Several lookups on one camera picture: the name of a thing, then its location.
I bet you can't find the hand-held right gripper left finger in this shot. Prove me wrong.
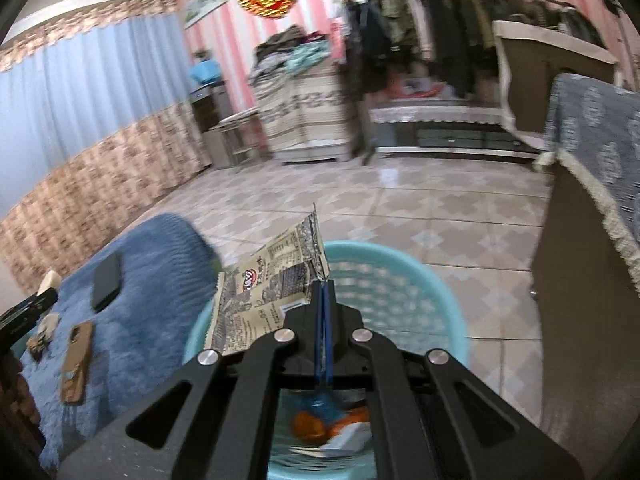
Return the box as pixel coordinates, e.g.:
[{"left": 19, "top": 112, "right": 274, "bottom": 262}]
[{"left": 60, "top": 282, "right": 325, "bottom": 480}]

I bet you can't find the grey water dispenser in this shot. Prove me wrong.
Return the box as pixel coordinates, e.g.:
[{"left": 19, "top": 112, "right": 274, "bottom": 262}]
[{"left": 190, "top": 82, "right": 236, "bottom": 171}]

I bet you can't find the blue fluffy blanket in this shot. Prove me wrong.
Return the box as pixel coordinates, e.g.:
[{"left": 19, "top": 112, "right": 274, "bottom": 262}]
[{"left": 0, "top": 212, "right": 223, "bottom": 480}]

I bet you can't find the blue floral-hem curtain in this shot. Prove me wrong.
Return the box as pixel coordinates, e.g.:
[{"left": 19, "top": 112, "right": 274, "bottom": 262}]
[{"left": 0, "top": 10, "right": 216, "bottom": 291}]

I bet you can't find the beige printed snack packet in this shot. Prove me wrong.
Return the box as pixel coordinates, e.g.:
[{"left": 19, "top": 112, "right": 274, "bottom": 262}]
[{"left": 207, "top": 203, "right": 331, "bottom": 358}]

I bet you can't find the brown wooden cabinet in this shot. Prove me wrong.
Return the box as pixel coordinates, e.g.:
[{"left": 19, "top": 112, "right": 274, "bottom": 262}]
[{"left": 532, "top": 160, "right": 640, "bottom": 451}]

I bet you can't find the long wall picture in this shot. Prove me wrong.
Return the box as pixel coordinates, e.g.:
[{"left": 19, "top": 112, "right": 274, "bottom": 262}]
[{"left": 182, "top": 0, "right": 231, "bottom": 30}]

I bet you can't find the blue plastic bag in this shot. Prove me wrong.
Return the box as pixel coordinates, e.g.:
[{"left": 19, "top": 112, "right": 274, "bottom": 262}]
[{"left": 280, "top": 390, "right": 351, "bottom": 421}]

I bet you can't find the small white table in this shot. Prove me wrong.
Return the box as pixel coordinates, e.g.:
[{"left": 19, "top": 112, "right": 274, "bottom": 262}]
[{"left": 217, "top": 110, "right": 266, "bottom": 166}]

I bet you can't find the pile of clothes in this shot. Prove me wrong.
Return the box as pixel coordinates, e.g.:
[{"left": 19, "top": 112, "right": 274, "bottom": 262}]
[{"left": 248, "top": 25, "right": 333, "bottom": 81}]

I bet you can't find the grey-blue fringed cloth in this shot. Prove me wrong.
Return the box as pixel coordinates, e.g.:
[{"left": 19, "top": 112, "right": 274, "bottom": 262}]
[{"left": 532, "top": 72, "right": 640, "bottom": 291}]

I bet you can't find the blue bottle cover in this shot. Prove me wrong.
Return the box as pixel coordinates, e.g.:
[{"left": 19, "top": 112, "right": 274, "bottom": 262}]
[{"left": 190, "top": 59, "right": 222, "bottom": 86}]

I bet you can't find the row of hanging clothes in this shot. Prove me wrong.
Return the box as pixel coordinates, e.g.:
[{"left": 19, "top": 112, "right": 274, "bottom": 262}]
[{"left": 330, "top": 0, "right": 611, "bottom": 96}]

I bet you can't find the beige cloth-covered board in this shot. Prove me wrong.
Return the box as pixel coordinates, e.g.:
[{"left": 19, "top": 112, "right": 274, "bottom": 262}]
[{"left": 492, "top": 20, "right": 621, "bottom": 136}]

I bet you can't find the dark brown cloth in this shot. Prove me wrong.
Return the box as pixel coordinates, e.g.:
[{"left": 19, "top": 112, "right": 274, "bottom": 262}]
[{"left": 0, "top": 350, "right": 48, "bottom": 480}]

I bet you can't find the orange plastic bag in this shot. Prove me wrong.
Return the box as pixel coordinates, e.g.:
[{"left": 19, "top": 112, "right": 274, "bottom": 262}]
[{"left": 291, "top": 405, "right": 371, "bottom": 443}]

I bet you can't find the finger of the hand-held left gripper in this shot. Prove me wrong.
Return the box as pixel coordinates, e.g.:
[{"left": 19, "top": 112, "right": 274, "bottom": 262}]
[{"left": 0, "top": 291, "right": 58, "bottom": 333}]

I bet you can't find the teal plastic basket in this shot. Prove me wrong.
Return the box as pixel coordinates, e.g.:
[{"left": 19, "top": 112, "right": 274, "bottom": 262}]
[{"left": 182, "top": 240, "right": 471, "bottom": 480}]

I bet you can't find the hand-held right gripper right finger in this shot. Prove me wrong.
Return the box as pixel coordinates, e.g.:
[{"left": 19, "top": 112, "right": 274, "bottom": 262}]
[{"left": 326, "top": 282, "right": 583, "bottom": 480}]

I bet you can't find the black long case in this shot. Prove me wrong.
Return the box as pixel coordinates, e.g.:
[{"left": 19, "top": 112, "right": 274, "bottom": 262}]
[{"left": 90, "top": 251, "right": 123, "bottom": 313}]

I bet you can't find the low cabinet with lace cloth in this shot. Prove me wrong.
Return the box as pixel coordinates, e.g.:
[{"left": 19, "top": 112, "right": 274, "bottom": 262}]
[{"left": 367, "top": 97, "right": 546, "bottom": 163}]

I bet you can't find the brown phone case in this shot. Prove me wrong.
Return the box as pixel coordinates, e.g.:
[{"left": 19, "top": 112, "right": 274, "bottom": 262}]
[{"left": 60, "top": 320, "right": 95, "bottom": 405}]

